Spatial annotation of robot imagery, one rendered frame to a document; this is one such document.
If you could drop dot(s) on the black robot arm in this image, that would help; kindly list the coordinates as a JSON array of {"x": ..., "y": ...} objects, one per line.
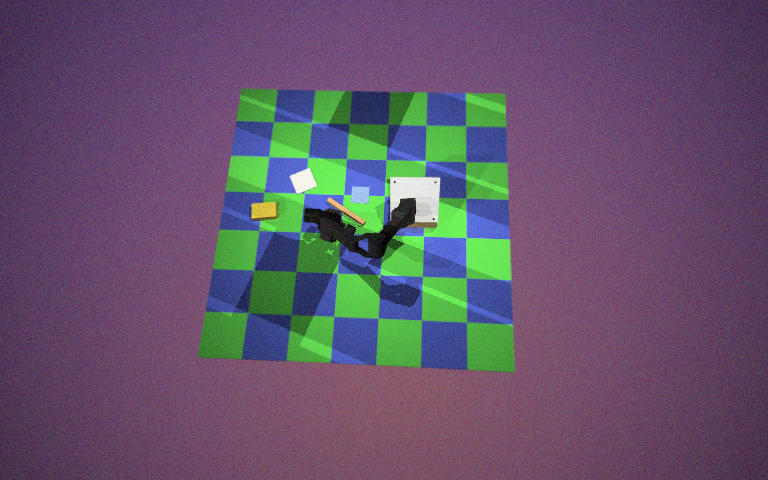
[{"x": 327, "y": 221}]

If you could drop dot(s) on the white square tile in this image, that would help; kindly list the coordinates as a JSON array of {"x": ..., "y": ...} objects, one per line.
[{"x": 303, "y": 181}]

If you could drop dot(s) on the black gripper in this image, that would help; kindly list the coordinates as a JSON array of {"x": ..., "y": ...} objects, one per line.
[{"x": 351, "y": 229}]

